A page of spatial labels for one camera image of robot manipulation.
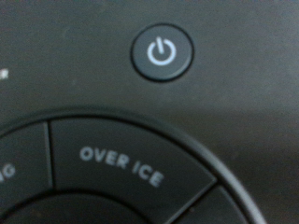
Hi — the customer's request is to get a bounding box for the black keurig coffee machine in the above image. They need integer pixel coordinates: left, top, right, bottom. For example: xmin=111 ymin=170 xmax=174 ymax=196
xmin=0 ymin=0 xmax=299 ymax=224

